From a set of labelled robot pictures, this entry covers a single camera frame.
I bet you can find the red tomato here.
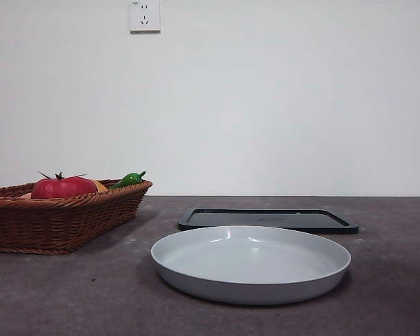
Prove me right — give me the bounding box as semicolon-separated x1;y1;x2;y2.
30;170;99;200

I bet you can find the green chili pepper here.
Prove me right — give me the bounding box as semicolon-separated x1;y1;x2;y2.
108;170;147;191

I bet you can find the grey round plate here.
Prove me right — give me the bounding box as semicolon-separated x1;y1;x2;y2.
150;225;352;306

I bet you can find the black rectangular tray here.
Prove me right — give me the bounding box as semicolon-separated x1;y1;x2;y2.
177;206;360;235

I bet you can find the brown wicker basket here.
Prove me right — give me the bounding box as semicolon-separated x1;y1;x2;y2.
0;178;153;256

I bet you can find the white wall socket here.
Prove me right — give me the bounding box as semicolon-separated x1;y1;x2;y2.
129;0;162;35

